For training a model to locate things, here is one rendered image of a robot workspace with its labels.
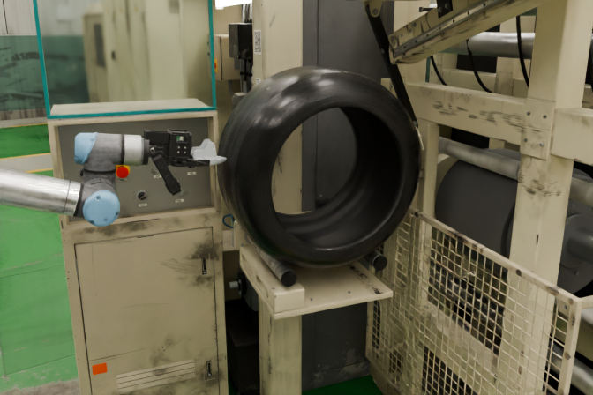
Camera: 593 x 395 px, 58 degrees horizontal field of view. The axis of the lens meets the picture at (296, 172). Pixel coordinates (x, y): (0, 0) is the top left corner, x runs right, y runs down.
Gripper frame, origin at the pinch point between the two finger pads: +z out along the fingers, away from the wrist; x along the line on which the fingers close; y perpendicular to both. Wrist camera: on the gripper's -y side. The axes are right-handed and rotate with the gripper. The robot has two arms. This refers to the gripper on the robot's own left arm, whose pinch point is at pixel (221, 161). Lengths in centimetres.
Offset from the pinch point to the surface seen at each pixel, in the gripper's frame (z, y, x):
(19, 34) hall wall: -133, 4, 908
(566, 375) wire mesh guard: 66, -32, -60
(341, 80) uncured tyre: 27.3, 24.3, -9.3
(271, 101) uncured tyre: 9.6, 17.3, -7.4
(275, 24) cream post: 20, 37, 27
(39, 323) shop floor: -52, -129, 159
